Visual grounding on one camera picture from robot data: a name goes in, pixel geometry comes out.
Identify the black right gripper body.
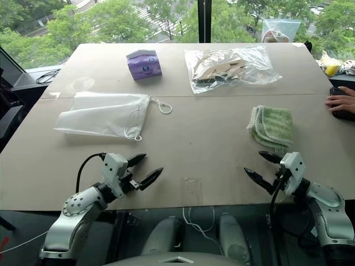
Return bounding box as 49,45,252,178
271,162,289,194

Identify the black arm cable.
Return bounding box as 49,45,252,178
270,168,317,242
75,152,107,193

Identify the person's bare hand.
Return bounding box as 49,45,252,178
324,86,355,112

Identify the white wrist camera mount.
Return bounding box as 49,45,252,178
100,152,129,197
279,151,307,197

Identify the black window frame post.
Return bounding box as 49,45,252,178
197,0,209,44

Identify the black looped cable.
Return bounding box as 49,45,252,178
35,69,62,84

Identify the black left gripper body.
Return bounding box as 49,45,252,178
119,166,141,195

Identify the purple tissue pack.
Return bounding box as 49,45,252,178
126,49,163,81

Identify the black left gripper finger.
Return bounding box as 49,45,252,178
136,167,164,191
126,154,147,168

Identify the white drawstring bag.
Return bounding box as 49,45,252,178
53,91,173,142

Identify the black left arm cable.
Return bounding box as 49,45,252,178
75,152,107,193

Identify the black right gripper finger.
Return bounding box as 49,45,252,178
244,167,276,195
258,150,283,165

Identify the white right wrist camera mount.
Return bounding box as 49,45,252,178
279,151,307,197

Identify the clear bag of cardboard scraps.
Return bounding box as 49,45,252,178
184,45,283,95

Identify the green folded towel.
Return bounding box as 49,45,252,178
246,105,295,155

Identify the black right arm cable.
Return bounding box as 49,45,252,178
270,168,317,242

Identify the clear blue-edged zip bag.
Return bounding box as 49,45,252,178
261,18,302,43

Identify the grey rounded robot leg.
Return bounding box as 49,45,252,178
219,213,252,266
141,216,184,255

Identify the black computer mouse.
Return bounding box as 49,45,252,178
329,86,355,121

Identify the white thin cable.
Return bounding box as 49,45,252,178
181,207,222,250

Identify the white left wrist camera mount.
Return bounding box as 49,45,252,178
100,152,129,197

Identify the yellow plush toy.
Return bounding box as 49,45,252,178
317,50,355,77

